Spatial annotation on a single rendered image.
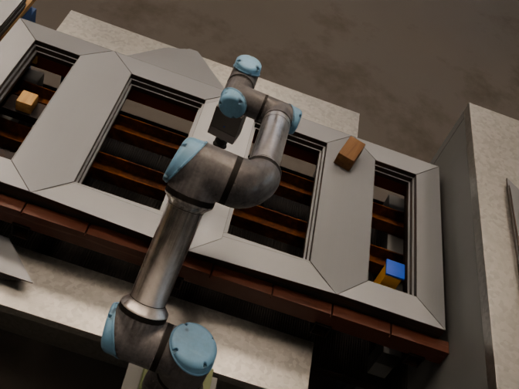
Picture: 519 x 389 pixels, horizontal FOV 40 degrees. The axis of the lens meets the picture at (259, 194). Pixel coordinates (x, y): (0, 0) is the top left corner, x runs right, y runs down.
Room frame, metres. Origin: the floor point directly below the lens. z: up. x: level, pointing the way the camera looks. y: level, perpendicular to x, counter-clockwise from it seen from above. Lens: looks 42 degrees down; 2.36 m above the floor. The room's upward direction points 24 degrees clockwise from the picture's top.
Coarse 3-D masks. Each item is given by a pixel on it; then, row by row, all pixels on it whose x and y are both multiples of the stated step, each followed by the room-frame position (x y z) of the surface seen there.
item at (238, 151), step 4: (192, 136) 1.76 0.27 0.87; (196, 136) 1.77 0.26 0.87; (200, 136) 1.78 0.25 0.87; (204, 136) 1.79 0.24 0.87; (204, 140) 1.76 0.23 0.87; (208, 140) 1.77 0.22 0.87; (212, 140) 1.78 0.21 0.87; (212, 144) 1.76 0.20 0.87; (228, 144) 1.79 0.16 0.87; (228, 148) 1.78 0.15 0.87; (232, 148) 1.79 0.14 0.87; (236, 148) 1.79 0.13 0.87; (232, 152) 1.77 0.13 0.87; (236, 152) 1.78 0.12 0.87; (240, 152) 1.78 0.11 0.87; (244, 152) 1.79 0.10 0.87; (240, 156) 1.77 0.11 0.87; (244, 156) 1.77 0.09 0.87
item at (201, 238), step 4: (196, 232) 1.38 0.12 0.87; (200, 232) 1.39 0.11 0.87; (204, 232) 1.40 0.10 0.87; (196, 236) 1.37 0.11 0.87; (200, 236) 1.38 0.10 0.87; (204, 236) 1.38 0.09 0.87; (208, 236) 1.39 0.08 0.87; (212, 236) 1.39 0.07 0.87; (216, 236) 1.40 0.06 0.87; (192, 240) 1.35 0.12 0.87; (196, 240) 1.36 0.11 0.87; (200, 240) 1.36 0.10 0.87; (204, 240) 1.37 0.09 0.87; (208, 240) 1.37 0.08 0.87; (212, 240) 1.38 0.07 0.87; (192, 244) 1.34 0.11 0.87; (196, 244) 1.34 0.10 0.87; (200, 244) 1.35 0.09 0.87; (204, 244) 1.36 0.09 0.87
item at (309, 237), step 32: (64, 64) 1.89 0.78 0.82; (0, 96) 1.60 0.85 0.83; (160, 96) 1.93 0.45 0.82; (192, 96) 1.96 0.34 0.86; (192, 128) 1.84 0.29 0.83; (256, 128) 1.98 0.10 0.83; (320, 160) 1.96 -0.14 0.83; (0, 192) 1.27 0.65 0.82; (96, 224) 1.30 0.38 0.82; (192, 256) 1.33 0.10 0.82; (288, 288) 1.37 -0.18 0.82; (384, 320) 1.41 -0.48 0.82
